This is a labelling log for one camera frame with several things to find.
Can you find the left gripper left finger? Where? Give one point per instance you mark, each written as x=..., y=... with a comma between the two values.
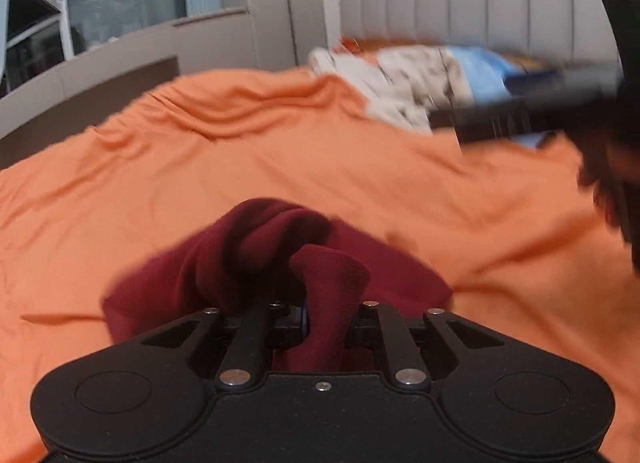
x=252, y=340

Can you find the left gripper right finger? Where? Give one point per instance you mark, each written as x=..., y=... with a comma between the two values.
x=382, y=330

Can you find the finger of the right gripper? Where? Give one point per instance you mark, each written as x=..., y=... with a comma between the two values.
x=507, y=118
x=591, y=80

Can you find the dark red sweater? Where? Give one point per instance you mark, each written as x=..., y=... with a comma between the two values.
x=265, y=251

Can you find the right hand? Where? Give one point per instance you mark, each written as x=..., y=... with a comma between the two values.
x=610, y=163

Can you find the light blue garment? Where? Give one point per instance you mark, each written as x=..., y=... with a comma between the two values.
x=484, y=75

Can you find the beige garment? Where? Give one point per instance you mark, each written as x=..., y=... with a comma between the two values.
x=403, y=85

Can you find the orange duvet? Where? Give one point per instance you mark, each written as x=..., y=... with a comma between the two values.
x=505, y=226

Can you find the grey built-in wardrobe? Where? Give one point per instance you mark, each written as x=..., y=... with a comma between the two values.
x=271, y=35

